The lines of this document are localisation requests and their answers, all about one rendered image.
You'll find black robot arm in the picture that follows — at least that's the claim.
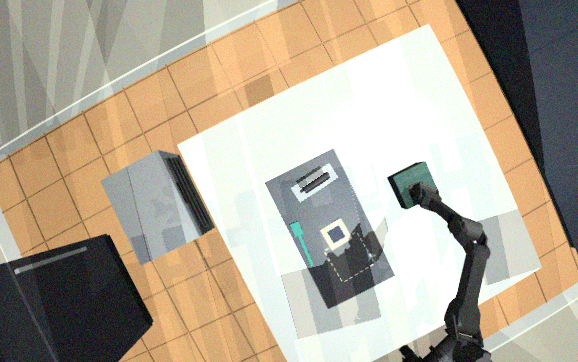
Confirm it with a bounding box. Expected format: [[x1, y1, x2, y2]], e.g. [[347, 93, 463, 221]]
[[408, 181, 493, 362]]

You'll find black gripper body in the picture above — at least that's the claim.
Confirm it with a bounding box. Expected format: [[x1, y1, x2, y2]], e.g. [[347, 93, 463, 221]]
[[398, 345, 453, 362]]

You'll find white square tile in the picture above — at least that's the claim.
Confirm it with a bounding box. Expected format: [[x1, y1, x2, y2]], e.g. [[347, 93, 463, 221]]
[[320, 218, 352, 250]]

